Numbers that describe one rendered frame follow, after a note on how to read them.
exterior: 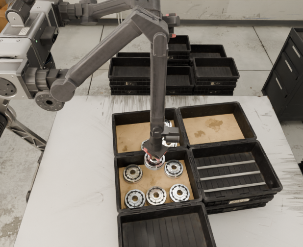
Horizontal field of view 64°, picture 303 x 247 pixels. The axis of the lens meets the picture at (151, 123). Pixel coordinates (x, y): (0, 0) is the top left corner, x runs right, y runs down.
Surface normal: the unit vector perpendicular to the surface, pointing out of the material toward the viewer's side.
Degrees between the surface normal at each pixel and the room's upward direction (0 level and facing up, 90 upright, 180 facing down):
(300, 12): 90
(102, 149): 0
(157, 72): 82
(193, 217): 0
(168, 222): 0
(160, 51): 82
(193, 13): 90
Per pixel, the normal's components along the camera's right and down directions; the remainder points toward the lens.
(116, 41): -0.03, 0.65
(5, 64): 0.01, -0.63
